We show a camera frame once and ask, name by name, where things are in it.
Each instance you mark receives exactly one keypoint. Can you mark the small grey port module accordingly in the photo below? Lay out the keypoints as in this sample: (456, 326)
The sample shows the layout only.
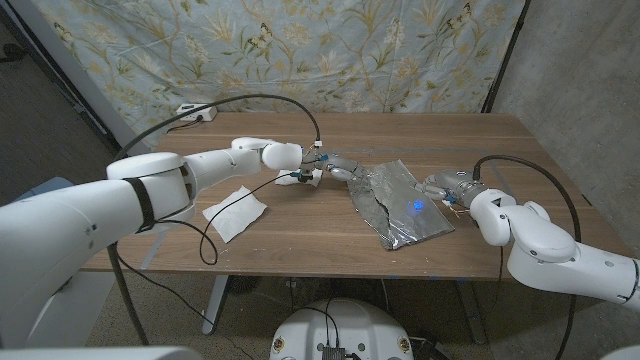
(333, 353)

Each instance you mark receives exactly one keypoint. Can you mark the grey table leg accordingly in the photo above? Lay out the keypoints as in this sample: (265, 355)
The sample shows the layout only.
(472, 315)
(215, 305)

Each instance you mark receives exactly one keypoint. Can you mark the white right shoulder cover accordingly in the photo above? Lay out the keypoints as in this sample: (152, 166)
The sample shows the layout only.
(625, 354)

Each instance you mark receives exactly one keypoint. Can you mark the white left shoulder cover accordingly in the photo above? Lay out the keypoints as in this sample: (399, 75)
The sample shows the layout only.
(100, 355)

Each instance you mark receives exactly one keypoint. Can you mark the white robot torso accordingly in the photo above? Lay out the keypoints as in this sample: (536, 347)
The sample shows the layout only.
(340, 325)

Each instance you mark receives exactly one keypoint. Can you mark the aluminum foil sheet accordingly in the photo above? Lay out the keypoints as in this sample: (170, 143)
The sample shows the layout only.
(400, 205)

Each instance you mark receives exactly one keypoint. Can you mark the black box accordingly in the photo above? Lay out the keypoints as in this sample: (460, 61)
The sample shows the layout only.
(430, 351)

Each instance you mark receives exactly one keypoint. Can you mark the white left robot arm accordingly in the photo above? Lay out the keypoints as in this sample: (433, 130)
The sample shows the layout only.
(200, 170)

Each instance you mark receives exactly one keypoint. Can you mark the black backdrop pole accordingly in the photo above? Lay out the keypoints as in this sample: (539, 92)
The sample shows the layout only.
(505, 60)

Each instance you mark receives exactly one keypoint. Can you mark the crumpled white paper towel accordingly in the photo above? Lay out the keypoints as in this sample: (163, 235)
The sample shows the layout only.
(285, 177)

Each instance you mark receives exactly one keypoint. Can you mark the black ribbed round object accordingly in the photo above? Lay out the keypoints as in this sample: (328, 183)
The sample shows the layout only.
(245, 284)

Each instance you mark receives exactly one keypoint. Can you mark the white stand panel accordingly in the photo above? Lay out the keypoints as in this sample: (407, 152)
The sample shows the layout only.
(75, 320)

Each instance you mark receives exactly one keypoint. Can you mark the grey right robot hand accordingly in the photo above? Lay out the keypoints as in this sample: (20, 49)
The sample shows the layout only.
(452, 185)

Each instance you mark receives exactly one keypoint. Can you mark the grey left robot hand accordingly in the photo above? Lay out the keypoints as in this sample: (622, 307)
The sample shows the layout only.
(342, 166)

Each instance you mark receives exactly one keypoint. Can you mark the flat white paper towel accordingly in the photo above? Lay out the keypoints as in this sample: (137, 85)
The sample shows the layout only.
(235, 212)

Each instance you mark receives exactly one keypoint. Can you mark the floral printed backdrop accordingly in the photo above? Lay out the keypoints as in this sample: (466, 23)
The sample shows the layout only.
(300, 50)

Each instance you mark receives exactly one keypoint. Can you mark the white power strip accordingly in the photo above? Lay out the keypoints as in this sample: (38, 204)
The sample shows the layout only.
(206, 116)

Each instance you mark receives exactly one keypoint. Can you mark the light grey slanted post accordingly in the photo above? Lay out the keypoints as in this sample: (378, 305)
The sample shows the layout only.
(65, 60)

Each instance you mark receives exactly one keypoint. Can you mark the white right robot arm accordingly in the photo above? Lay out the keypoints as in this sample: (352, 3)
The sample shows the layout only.
(550, 250)

